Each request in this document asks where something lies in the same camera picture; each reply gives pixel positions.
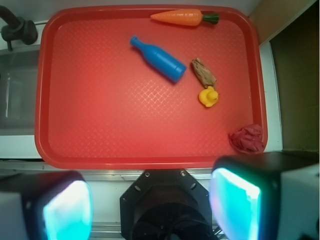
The black faucet fixture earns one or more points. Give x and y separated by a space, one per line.
17 28

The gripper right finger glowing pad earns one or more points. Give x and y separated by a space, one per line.
267 196

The brown wood bark piece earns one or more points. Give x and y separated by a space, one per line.
203 74

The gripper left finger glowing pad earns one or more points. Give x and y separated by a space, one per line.
45 206

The red plastic tray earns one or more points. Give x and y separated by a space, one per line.
100 105

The red paper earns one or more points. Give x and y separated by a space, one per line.
247 140

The blue toy bottle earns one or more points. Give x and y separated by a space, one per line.
161 60

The orange toy carrot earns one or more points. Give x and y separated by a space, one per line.
185 17

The grey metal sink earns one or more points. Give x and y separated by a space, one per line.
18 86

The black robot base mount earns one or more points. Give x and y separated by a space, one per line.
166 205

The yellow rubber duck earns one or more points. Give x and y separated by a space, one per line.
208 97

